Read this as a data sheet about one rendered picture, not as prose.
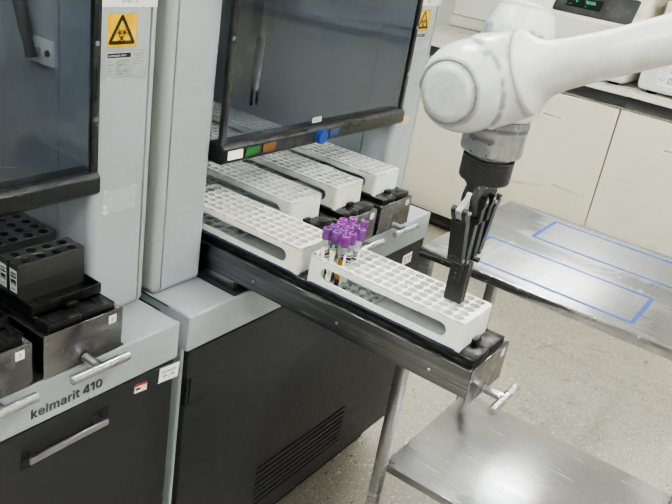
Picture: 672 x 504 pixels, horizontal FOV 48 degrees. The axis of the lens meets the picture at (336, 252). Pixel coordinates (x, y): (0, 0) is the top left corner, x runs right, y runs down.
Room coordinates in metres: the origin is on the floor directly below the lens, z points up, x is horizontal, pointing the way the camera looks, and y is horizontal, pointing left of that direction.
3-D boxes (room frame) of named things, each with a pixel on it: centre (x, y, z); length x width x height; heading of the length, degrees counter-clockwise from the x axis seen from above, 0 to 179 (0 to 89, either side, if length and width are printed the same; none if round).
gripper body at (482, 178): (1.07, -0.19, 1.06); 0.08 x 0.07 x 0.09; 148
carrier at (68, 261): (0.97, 0.41, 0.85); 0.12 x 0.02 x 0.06; 148
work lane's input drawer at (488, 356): (1.20, 0.01, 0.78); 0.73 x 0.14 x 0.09; 58
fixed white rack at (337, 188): (1.63, 0.12, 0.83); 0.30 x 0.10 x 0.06; 58
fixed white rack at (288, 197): (1.50, 0.20, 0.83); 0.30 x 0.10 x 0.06; 58
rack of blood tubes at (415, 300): (1.12, -0.11, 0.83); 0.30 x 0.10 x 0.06; 58
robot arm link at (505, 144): (1.07, -0.19, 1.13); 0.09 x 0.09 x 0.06
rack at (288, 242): (1.29, 0.16, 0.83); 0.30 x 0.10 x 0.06; 58
